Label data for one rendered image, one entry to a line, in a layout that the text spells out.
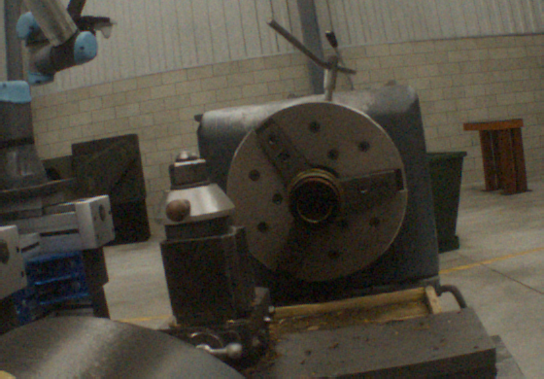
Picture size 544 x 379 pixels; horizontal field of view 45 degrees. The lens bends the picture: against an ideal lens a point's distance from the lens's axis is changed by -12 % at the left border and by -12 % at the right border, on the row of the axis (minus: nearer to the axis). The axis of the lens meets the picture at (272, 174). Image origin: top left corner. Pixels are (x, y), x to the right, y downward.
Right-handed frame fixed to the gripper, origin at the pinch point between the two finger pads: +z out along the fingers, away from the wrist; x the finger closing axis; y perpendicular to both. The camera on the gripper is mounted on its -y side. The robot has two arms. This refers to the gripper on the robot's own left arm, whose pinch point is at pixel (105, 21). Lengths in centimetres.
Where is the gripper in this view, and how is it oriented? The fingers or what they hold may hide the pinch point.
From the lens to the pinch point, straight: 204.9
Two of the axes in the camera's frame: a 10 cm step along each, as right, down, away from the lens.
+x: 9.0, 0.3, -4.3
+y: 0.2, 9.9, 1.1
